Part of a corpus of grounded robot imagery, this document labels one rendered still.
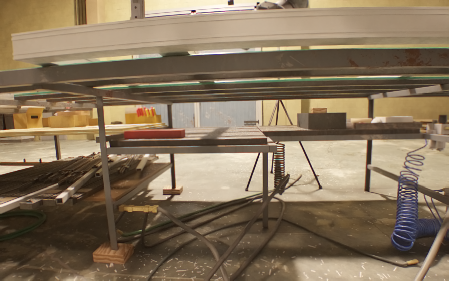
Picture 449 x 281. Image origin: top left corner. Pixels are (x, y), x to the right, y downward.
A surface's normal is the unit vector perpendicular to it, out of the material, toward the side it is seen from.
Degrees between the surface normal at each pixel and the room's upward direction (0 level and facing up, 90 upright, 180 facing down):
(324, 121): 90
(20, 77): 90
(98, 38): 90
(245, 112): 90
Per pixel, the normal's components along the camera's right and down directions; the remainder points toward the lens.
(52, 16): -0.08, 0.11
